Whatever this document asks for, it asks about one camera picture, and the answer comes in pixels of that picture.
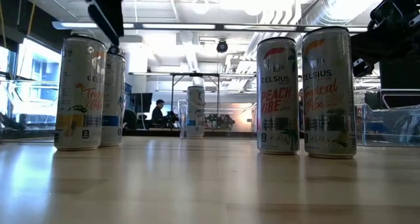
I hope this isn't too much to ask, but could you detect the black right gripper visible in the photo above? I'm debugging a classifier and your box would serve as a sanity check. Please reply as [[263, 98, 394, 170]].
[[350, 30, 383, 66]]

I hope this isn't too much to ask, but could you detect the Celsius Tropical Vibe can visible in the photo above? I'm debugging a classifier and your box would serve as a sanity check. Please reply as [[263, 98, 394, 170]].
[[301, 26, 358, 160], [54, 34, 108, 152]]

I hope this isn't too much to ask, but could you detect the Celsius Arctic Vibe can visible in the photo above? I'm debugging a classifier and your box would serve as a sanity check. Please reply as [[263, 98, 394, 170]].
[[100, 51, 127, 148], [186, 85, 206, 139]]

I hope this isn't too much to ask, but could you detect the Celsius Peach Vibe can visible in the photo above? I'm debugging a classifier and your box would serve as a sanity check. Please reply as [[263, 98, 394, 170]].
[[256, 36, 301, 156]]

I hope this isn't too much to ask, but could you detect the large black panel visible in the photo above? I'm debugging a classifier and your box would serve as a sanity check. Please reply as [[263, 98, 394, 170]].
[[379, 53, 420, 109]]

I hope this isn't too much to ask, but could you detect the long ceiling light bar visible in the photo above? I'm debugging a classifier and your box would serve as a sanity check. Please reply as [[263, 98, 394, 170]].
[[51, 20, 370, 34]]

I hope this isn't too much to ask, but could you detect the bright window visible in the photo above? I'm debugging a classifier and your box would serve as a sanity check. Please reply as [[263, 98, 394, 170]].
[[16, 38, 63, 126]]

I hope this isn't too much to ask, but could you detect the black computer monitor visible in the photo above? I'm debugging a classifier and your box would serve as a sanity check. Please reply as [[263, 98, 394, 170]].
[[126, 92, 154, 114]]

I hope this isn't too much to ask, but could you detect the white round ceiling lamp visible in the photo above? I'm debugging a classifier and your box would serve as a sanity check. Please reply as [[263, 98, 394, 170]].
[[192, 0, 211, 15]]

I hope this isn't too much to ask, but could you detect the black metal rack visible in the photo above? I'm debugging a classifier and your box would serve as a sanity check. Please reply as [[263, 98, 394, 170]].
[[129, 72, 257, 120]]

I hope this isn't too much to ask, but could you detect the dark office chair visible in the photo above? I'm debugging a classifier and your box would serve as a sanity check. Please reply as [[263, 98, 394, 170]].
[[123, 109, 138, 130]]

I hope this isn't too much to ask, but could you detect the person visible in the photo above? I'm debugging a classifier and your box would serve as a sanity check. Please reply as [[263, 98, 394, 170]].
[[150, 99, 167, 128]]

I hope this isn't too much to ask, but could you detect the dark background equipment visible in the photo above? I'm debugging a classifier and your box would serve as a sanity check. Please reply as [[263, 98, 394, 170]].
[[205, 114, 236, 131]]

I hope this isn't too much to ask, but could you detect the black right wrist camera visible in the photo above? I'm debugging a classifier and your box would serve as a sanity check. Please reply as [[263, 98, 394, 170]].
[[352, 57, 375, 78]]

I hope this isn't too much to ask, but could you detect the yellow hanging strap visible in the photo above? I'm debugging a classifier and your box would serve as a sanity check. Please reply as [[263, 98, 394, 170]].
[[26, 2, 36, 37]]

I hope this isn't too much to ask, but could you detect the black aluminium table frame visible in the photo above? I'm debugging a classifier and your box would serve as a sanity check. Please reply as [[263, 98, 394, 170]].
[[0, 127, 362, 143]]

